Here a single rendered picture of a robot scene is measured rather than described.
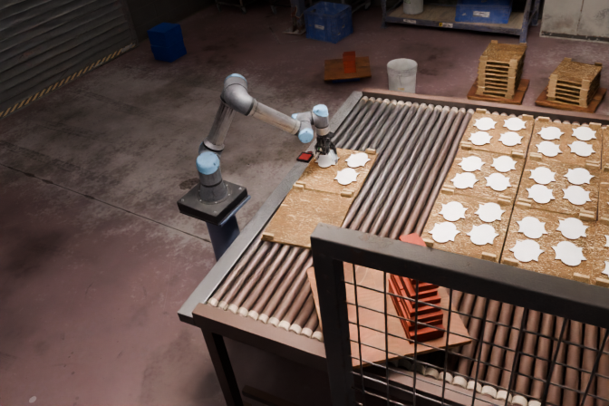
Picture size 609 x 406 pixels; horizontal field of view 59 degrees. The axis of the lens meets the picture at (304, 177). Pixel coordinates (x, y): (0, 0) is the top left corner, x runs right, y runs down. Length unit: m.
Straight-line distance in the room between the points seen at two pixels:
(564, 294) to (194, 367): 2.92
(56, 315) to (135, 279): 0.54
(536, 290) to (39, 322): 3.69
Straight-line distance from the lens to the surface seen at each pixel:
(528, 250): 2.52
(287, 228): 2.62
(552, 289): 0.61
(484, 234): 2.56
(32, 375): 3.78
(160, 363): 3.47
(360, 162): 2.99
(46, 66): 7.21
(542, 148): 3.18
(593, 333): 2.32
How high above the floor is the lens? 2.65
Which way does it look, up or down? 36 degrees down
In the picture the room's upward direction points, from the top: 7 degrees counter-clockwise
